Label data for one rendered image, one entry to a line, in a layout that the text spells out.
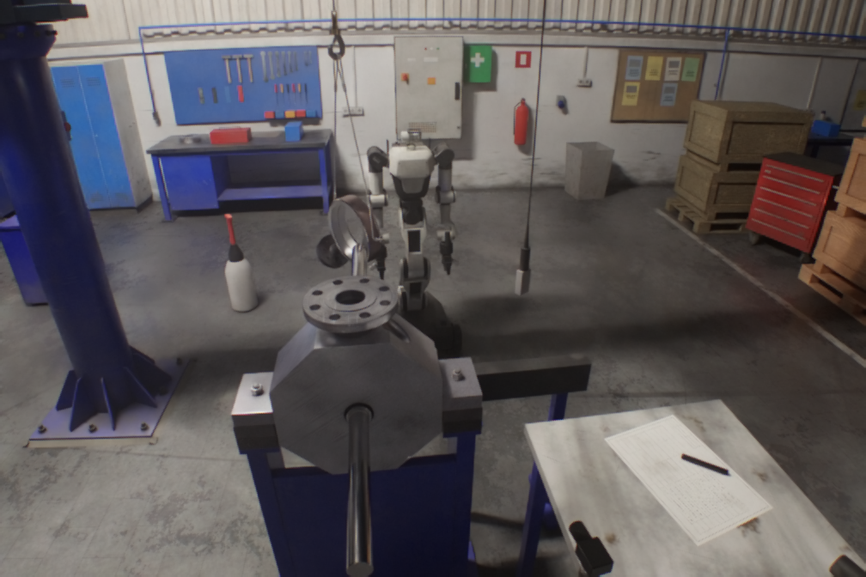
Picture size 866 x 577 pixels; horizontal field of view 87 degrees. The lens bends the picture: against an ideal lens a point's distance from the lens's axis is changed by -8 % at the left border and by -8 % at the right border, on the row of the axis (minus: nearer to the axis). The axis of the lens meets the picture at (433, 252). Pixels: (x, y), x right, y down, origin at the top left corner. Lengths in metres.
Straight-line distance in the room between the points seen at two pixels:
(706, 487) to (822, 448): 1.86
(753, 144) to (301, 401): 5.45
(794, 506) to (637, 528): 0.49
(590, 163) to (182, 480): 5.42
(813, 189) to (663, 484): 4.31
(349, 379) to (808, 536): 1.34
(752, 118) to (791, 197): 0.92
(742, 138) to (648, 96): 1.71
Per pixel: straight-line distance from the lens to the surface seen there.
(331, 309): 1.33
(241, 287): 4.10
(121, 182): 6.83
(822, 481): 3.36
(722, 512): 1.73
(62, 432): 3.56
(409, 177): 3.07
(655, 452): 1.81
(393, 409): 1.49
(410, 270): 3.22
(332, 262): 2.89
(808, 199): 5.71
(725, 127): 5.87
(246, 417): 1.55
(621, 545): 1.55
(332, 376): 1.41
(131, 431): 3.34
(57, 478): 3.33
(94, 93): 6.69
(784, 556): 1.71
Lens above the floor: 2.11
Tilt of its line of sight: 25 degrees down
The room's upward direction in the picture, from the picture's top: straight up
